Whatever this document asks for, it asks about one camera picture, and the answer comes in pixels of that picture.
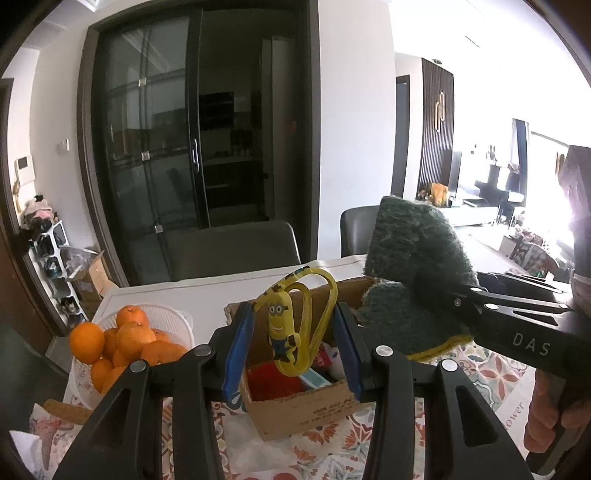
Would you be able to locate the patterned table runner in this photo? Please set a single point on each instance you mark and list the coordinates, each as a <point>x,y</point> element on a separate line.
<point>339,450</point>

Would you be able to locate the black glass cabinet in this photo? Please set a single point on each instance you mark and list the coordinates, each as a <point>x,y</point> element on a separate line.
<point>194,116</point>

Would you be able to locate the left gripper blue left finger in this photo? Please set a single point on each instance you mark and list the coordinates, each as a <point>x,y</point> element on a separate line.
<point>236,348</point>

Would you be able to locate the dark chair right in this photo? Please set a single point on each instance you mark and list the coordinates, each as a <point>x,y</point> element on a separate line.
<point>357,228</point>

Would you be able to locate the brown cardboard box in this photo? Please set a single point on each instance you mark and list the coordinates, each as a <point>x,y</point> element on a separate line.
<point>283,417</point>

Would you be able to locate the small cardboard box on floor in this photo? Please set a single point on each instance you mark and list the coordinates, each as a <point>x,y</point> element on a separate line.
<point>91,283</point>

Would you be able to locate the orange far left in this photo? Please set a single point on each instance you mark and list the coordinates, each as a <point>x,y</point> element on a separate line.
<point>86,342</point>

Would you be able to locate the dark chair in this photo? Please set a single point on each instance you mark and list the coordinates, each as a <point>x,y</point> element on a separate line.
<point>357,228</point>
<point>231,249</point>

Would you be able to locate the dark chair left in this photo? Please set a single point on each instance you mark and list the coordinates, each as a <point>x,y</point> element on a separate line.
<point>231,249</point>

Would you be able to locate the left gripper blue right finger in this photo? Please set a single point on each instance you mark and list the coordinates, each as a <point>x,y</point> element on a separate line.
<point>355,354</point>

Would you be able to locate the yellow minion carabiner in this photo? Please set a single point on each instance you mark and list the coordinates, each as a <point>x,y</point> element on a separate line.
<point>294,351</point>

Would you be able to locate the white teal tissue pack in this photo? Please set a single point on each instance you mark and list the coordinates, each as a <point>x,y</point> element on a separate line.
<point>313,380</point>

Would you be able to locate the dark green knitted cloth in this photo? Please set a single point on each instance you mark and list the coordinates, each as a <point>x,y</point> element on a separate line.
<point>416,259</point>

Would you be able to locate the right human hand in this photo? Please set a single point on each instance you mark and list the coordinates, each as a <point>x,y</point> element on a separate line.
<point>540,430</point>

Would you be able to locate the large front orange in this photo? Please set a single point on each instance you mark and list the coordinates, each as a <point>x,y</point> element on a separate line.
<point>162,352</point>

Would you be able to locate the white shoe rack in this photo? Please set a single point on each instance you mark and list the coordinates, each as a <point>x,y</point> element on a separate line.
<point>47,252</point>

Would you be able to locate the red green plush toy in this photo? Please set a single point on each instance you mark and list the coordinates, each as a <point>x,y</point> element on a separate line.
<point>267,383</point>

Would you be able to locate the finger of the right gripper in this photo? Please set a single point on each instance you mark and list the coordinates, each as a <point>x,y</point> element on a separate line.
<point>519,285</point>
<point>473,302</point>

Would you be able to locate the orange bottom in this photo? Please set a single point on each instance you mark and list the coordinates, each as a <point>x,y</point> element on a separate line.
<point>99,372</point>

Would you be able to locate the orange centre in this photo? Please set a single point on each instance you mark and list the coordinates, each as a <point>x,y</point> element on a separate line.
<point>131,338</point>

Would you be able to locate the woven straw mat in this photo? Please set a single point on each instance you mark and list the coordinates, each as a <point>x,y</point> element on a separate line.
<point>74,414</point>

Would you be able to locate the orange top left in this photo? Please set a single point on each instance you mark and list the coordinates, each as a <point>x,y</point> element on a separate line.
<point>131,314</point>

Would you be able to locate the white tv console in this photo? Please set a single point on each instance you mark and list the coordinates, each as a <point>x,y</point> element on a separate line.
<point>465,215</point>

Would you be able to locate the dark wall panel gold logo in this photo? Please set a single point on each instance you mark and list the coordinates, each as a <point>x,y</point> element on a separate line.
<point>438,124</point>

